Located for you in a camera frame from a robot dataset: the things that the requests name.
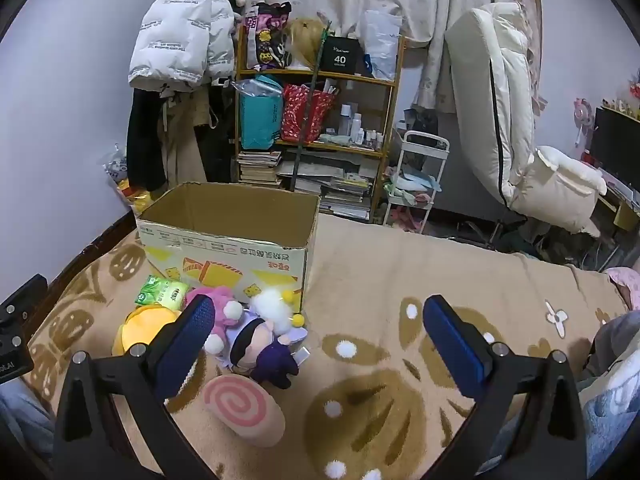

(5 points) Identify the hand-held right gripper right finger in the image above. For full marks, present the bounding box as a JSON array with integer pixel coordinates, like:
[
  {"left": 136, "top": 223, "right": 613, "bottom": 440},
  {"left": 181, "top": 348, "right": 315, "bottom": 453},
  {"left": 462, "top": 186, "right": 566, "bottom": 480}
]
[{"left": 422, "top": 295, "right": 587, "bottom": 480}]

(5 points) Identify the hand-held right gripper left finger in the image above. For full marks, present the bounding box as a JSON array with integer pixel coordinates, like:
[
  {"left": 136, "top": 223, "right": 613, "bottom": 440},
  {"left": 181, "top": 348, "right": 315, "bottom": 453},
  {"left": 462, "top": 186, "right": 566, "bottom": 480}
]
[{"left": 52, "top": 294, "right": 221, "bottom": 480}]

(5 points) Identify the yellow plush toy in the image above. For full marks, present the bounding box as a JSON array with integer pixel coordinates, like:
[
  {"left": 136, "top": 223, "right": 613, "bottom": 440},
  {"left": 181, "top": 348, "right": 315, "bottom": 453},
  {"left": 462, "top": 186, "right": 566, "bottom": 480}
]
[{"left": 112, "top": 305, "right": 183, "bottom": 356}]

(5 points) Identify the pink plush toy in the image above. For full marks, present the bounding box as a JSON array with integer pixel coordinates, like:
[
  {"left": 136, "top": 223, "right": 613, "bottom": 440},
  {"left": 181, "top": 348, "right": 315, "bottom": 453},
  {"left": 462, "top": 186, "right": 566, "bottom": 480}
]
[{"left": 185, "top": 285, "right": 247, "bottom": 361}]

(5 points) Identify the green white carton box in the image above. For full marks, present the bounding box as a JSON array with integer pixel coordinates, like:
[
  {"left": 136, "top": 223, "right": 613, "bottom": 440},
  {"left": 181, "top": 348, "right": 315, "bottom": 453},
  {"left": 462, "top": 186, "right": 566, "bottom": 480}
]
[{"left": 134, "top": 275, "right": 191, "bottom": 309}]

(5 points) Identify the white-haired blindfolded plush doll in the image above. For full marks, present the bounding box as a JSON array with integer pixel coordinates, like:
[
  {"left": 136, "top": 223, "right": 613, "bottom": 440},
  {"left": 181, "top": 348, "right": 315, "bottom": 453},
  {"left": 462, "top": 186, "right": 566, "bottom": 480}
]
[{"left": 222, "top": 312, "right": 307, "bottom": 391}]

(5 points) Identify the pink swirl plush cushion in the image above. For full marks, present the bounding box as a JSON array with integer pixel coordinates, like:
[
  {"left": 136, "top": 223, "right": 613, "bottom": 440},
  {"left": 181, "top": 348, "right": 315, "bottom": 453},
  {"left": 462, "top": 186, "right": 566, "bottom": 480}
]
[{"left": 202, "top": 374, "right": 286, "bottom": 448}]

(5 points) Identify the white fluffy plush toy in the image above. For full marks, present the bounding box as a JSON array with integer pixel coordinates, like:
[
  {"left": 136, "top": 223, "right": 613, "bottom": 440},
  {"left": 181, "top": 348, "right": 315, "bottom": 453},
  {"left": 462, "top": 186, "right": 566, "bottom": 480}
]
[{"left": 249, "top": 287, "right": 307, "bottom": 336}]

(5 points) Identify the printed cardboard box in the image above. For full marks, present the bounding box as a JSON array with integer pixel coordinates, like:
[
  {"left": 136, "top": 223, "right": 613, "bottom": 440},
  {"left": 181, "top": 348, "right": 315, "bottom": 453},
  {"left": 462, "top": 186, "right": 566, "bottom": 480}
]
[{"left": 136, "top": 181, "right": 321, "bottom": 313}]

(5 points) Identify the beige printed blanket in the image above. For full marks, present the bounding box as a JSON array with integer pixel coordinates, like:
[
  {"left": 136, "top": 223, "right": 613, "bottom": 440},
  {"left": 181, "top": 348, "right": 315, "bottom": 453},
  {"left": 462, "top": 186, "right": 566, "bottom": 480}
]
[{"left": 25, "top": 212, "right": 631, "bottom": 480}]

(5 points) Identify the white utility cart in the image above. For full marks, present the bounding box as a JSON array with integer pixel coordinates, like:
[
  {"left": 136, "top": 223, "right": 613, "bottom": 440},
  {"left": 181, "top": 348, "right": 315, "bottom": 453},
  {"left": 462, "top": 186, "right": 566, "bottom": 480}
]
[{"left": 382, "top": 130, "right": 450, "bottom": 233}]

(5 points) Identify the light blue fleece cloth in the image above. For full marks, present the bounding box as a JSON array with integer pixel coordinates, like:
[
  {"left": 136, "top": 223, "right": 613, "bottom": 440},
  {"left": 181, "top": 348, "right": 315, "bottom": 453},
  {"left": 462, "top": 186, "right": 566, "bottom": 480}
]
[{"left": 575, "top": 350, "right": 640, "bottom": 476}]

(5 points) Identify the plastic bag with toys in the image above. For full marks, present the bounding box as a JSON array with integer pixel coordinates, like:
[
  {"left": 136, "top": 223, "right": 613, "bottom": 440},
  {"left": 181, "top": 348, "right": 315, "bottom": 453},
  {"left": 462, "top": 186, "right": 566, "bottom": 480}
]
[{"left": 102, "top": 145, "right": 151, "bottom": 213}]

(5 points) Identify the stack of books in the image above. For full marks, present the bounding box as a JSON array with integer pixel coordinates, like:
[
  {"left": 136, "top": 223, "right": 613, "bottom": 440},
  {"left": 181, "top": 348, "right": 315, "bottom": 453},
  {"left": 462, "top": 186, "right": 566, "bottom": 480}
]
[{"left": 236, "top": 150, "right": 283, "bottom": 188}]

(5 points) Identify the pink pillow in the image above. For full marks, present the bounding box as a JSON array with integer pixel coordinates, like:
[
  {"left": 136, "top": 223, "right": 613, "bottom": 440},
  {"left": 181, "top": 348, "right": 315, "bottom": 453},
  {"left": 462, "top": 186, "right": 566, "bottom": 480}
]
[{"left": 605, "top": 267, "right": 640, "bottom": 311}]

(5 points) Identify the pile of magazines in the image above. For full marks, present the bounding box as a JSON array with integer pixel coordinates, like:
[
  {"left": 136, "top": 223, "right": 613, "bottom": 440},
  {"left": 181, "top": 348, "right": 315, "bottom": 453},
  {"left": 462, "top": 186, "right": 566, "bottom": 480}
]
[{"left": 277, "top": 160, "right": 381, "bottom": 221}]

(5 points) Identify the beige hanging garment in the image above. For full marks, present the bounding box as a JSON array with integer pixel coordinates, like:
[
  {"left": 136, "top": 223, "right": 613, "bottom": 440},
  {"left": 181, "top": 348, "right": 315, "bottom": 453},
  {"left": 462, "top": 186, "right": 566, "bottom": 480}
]
[{"left": 157, "top": 82, "right": 216, "bottom": 191}]

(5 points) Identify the black hanging garment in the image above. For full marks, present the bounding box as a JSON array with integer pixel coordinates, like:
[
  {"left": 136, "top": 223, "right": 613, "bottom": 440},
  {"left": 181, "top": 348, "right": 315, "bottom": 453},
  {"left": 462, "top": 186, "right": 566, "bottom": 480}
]
[{"left": 126, "top": 87, "right": 168, "bottom": 193}]

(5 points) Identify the teal bag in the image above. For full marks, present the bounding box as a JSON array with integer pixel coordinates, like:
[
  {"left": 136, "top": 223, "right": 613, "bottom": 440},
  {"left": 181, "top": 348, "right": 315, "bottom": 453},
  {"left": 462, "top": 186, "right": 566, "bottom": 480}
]
[{"left": 239, "top": 76, "right": 285, "bottom": 151}]

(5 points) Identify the wooden shelf rack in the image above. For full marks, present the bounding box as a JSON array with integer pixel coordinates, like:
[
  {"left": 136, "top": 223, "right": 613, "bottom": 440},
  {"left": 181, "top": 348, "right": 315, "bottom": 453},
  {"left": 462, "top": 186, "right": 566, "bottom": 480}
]
[{"left": 234, "top": 22, "right": 406, "bottom": 223}]

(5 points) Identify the group of cosmetic bottles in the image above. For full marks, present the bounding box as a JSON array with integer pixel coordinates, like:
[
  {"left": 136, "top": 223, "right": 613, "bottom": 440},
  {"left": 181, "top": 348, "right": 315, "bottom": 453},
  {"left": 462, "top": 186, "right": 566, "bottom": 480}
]
[{"left": 340, "top": 102, "right": 386, "bottom": 148}]

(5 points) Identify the white padded chair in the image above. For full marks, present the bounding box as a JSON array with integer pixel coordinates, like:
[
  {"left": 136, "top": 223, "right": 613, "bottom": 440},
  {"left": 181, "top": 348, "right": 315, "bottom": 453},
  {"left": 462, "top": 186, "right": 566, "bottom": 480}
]
[{"left": 444, "top": 2, "right": 608, "bottom": 261}]

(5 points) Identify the green pole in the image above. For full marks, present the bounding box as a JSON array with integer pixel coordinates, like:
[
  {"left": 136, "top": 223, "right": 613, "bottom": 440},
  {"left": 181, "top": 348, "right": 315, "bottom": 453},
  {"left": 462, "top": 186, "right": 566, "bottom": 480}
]
[{"left": 291, "top": 20, "right": 333, "bottom": 193}]

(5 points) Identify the red gift bag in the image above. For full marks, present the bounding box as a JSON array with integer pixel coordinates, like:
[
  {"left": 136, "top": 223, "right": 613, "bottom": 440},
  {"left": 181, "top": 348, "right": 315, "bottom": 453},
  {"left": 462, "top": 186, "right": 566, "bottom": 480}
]
[{"left": 281, "top": 84, "right": 337, "bottom": 145}]

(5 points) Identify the black monitor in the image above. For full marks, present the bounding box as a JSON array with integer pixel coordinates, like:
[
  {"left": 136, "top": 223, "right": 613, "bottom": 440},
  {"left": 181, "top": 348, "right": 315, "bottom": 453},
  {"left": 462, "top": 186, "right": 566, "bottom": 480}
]
[{"left": 590, "top": 106, "right": 640, "bottom": 191}]

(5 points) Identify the pink desk fan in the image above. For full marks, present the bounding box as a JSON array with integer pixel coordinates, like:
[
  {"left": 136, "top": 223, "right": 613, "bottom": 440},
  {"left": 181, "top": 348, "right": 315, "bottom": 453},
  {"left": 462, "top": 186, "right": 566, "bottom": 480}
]
[{"left": 572, "top": 97, "right": 596, "bottom": 148}]

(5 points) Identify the black box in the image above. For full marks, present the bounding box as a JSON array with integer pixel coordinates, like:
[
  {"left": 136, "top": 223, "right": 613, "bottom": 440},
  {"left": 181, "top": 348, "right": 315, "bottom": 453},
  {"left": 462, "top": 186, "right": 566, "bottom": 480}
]
[{"left": 318, "top": 35, "right": 362, "bottom": 76}]

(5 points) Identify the black pink patterned bag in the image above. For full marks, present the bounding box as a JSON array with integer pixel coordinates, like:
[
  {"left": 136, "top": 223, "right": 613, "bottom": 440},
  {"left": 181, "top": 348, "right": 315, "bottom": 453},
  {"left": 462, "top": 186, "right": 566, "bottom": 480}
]
[{"left": 244, "top": 2, "right": 292, "bottom": 72}]

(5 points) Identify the white plastic bag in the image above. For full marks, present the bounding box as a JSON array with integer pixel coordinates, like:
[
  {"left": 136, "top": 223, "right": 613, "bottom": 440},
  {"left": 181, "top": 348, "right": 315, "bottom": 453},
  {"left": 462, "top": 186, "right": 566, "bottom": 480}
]
[{"left": 361, "top": 10, "right": 403, "bottom": 82}]

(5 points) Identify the white puffer jacket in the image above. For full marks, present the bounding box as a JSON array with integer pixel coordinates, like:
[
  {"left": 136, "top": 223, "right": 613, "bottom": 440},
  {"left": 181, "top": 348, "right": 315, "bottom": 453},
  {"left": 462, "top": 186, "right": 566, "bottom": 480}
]
[{"left": 128, "top": 0, "right": 236, "bottom": 93}]

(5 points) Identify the blond wig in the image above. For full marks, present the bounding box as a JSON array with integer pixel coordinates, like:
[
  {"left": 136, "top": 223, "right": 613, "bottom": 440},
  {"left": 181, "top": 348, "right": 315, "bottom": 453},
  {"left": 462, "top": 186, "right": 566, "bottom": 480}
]
[{"left": 285, "top": 17, "right": 326, "bottom": 71}]

